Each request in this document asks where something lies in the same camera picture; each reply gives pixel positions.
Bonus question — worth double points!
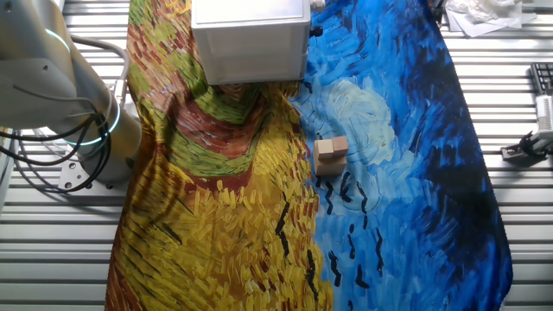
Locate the blue and yellow painted cloth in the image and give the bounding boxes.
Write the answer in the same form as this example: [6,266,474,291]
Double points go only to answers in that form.
[105,0,515,311]

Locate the thick grey robot cable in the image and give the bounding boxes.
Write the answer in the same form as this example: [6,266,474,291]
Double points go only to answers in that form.
[68,34,131,107]

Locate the black keyboard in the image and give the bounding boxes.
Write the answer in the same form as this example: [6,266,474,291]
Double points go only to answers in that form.
[530,62,553,95]

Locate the black cable bundle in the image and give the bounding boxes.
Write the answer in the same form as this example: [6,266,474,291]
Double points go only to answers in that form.
[0,84,113,194]

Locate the white plastic drawer cabinet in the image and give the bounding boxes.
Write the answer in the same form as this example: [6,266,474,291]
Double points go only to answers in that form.
[190,0,312,86]

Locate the stepped wooden block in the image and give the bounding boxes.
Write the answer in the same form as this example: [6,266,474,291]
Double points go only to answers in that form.
[313,135,350,177]

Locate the crumpled white paper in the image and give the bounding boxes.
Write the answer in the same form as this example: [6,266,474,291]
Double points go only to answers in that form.
[443,0,539,39]

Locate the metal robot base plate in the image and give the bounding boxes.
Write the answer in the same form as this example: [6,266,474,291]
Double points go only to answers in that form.
[57,149,116,194]

